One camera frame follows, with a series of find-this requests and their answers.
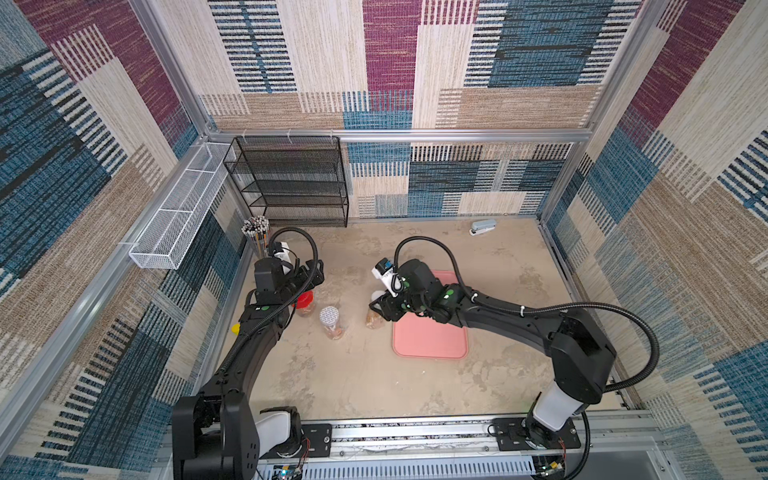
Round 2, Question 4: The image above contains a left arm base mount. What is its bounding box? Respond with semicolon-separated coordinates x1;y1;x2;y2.
262;423;333;460

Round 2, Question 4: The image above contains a white wire mesh basket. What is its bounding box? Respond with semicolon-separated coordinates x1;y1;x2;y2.
129;142;229;270

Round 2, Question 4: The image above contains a candy jar clear plastic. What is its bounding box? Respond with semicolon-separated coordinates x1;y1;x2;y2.
366;290;385;329

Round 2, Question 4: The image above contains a black wire shelf rack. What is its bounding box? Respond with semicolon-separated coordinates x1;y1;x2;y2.
223;136;350;227

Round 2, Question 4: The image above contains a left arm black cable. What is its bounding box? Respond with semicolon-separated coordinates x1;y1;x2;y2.
223;226;320;373

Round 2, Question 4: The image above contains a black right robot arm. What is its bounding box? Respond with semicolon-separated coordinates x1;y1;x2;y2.
369;258;616;432

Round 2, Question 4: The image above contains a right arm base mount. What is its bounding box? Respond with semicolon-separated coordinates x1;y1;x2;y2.
486;416;582;452

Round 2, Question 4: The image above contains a cup of coloured pencils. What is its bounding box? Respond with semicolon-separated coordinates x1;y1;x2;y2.
241;215;270;258

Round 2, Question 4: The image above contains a candy jar red lid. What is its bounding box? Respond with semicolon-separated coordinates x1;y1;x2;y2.
295;291;316;317

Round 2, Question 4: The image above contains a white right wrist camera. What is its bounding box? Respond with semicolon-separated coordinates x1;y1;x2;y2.
371;258;402;297

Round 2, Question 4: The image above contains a pink plastic tray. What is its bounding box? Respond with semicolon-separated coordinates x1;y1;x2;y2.
391;269;470;360

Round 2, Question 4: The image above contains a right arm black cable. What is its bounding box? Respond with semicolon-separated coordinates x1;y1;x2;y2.
392;235;661;394

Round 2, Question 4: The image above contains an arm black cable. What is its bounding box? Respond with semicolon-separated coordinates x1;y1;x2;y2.
392;235;661;394
223;226;320;373

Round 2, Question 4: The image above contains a candy jar patterned lid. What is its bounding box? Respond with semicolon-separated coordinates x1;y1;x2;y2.
319;306;344;340

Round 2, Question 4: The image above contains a grey stapler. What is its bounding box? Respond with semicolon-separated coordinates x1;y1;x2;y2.
469;219;497;236

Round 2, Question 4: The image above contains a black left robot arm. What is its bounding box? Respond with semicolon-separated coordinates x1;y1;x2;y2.
171;257;324;479

